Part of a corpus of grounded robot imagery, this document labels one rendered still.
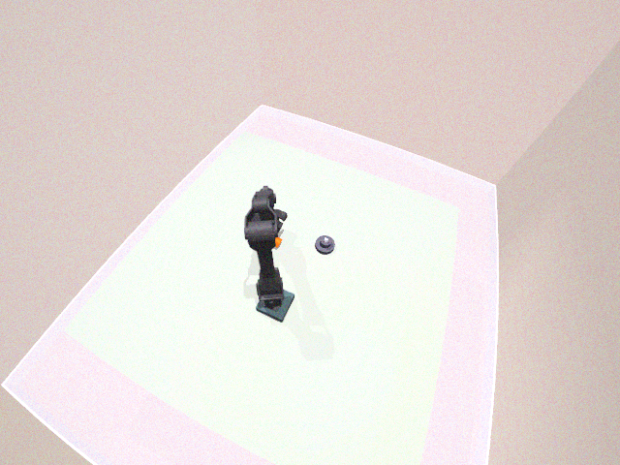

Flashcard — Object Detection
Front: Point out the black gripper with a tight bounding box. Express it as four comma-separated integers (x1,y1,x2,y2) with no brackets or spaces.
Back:
274,208,288,232

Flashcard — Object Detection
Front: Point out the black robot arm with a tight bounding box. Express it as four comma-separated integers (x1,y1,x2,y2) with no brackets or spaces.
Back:
244,185,284,312

